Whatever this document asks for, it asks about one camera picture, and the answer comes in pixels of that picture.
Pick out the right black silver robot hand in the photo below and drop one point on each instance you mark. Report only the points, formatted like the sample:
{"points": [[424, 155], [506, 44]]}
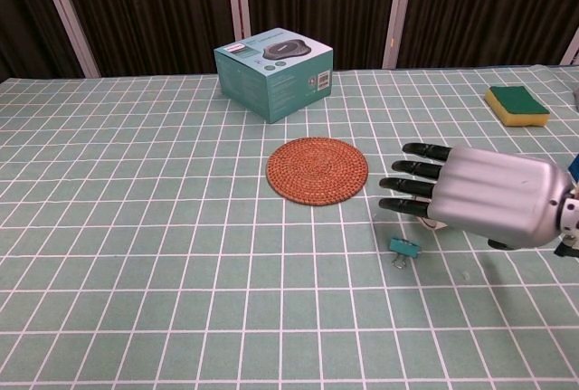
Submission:
{"points": [[497, 195]]}

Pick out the blue plastic building block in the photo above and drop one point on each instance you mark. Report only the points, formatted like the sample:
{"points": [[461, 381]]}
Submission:
{"points": [[575, 168]]}

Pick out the green yellow scrub sponge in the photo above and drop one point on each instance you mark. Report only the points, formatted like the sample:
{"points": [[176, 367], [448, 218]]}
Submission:
{"points": [[515, 100]]}

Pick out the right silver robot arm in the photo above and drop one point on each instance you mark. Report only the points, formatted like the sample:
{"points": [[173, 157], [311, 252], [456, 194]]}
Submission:
{"points": [[571, 218]]}

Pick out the teal speakerphone product box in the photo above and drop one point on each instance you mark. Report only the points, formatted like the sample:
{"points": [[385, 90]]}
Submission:
{"points": [[271, 87]]}

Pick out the green white grid tablecloth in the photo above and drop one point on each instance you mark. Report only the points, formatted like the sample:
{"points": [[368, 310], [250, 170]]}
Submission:
{"points": [[158, 227]]}

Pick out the round orange woven coaster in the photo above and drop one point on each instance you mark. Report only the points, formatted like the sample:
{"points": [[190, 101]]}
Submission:
{"points": [[316, 172]]}

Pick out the teal binder clip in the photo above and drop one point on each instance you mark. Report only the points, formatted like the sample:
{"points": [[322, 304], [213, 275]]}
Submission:
{"points": [[405, 247]]}

